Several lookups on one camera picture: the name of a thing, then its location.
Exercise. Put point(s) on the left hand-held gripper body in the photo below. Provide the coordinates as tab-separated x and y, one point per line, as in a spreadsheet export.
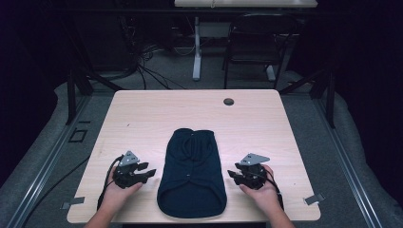
126	177

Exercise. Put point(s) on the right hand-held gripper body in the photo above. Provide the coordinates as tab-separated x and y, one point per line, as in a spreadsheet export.
253	177

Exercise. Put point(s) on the dark navy cloth garment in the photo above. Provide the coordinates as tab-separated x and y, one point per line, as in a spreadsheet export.
191	177

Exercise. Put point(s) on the person's left hand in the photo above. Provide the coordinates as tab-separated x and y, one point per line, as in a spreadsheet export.
117	198

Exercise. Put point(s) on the person's right hand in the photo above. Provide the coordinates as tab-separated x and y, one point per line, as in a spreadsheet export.
264	198

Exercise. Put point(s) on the grey tape strip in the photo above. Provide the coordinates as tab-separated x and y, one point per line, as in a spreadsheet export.
314	199
73	201

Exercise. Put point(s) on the round grey table grommet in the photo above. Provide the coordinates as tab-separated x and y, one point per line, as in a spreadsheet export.
228	102

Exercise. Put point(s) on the black metal stand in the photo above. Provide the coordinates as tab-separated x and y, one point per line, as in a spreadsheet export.
329	98
71	95

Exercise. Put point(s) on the black folding chair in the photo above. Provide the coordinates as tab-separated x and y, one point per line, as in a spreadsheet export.
259	41

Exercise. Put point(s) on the white background desk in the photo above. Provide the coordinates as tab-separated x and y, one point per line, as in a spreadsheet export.
240	3

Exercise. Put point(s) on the aluminium floor rail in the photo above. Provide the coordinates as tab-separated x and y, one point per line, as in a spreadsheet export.
348	164
47	164

